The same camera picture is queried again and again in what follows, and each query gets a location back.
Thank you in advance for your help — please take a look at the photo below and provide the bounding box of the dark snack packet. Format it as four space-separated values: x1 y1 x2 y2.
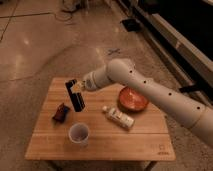
52 103 70 123

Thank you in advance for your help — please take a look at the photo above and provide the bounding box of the black whiteboard eraser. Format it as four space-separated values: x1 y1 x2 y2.
65 79 85 112

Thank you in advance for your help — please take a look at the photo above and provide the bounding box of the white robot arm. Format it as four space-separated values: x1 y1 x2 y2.
82 58 213 148

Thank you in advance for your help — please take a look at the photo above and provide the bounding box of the orange bowl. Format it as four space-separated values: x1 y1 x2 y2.
118 87 149 112

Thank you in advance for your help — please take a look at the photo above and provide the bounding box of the black floor box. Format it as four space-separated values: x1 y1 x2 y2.
121 19 141 32

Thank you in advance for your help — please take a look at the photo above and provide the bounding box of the white ceramic cup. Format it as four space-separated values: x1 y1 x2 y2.
68 123 89 146

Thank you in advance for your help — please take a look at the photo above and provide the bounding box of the white plastic bottle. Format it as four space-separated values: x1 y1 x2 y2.
102 106 135 130

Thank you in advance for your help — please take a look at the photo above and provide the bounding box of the wooden folding table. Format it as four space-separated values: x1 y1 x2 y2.
25 78 175 161

